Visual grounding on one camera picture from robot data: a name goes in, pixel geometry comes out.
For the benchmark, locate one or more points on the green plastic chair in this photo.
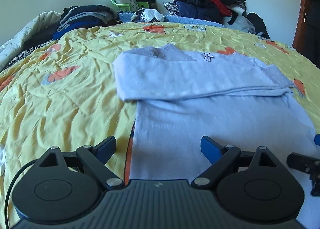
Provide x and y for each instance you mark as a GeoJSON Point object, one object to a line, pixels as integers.
{"type": "Point", "coordinates": [126, 8]}

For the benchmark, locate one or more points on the brown wooden door frame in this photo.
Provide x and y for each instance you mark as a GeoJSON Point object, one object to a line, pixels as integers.
{"type": "Point", "coordinates": [300, 34]}

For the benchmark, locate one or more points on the stack of dark folded clothes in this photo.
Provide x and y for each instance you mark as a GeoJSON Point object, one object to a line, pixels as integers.
{"type": "Point", "coordinates": [85, 17]}

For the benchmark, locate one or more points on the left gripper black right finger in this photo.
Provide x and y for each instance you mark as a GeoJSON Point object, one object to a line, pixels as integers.
{"type": "Point", "coordinates": [222, 160]}

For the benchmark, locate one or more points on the black white crumpled cloth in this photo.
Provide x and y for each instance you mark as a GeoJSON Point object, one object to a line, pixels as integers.
{"type": "Point", "coordinates": [147, 15]}

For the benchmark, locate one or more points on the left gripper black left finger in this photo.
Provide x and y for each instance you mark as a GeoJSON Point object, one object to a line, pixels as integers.
{"type": "Point", "coordinates": [93, 160]}

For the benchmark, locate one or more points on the white patterned quilt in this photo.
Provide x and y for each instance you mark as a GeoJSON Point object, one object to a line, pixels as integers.
{"type": "Point", "coordinates": [13, 47]}

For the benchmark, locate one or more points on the navy blue jacket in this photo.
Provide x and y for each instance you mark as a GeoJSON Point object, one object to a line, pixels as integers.
{"type": "Point", "coordinates": [199, 9]}

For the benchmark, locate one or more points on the black bag by wall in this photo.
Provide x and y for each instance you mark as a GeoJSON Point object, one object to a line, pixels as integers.
{"type": "Point", "coordinates": [259, 25]}

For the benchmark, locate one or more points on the light blue long-sleeve shirt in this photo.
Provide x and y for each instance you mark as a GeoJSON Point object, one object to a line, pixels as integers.
{"type": "Point", "coordinates": [182, 96]}

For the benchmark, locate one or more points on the yellow cartoon bedspread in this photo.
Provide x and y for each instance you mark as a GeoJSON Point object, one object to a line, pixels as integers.
{"type": "Point", "coordinates": [64, 96]}

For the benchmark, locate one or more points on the person in black clothes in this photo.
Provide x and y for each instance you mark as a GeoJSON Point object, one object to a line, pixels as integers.
{"type": "Point", "coordinates": [311, 47]}

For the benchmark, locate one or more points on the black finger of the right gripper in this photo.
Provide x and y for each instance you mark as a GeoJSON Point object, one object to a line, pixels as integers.
{"type": "Point", "coordinates": [317, 139]}

